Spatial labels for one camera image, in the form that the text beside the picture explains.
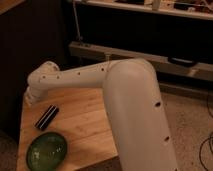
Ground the black whiteboard eraser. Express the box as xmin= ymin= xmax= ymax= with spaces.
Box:
xmin=35 ymin=105 xmax=59 ymax=131

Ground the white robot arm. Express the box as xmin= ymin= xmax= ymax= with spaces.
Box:
xmin=25 ymin=58 xmax=178 ymax=171

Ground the green glass bowl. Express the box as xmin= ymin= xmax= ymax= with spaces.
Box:
xmin=26 ymin=132 xmax=68 ymax=171

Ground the long grey case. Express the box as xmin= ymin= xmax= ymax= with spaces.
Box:
xmin=69 ymin=41 xmax=213 ymax=82

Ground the white shelf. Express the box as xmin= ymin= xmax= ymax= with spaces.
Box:
xmin=75 ymin=0 xmax=213 ymax=21

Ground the black case handle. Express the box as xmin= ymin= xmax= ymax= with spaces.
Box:
xmin=167 ymin=58 xmax=198 ymax=67

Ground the black floor cable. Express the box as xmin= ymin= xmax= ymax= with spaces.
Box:
xmin=198 ymin=96 xmax=213 ymax=163

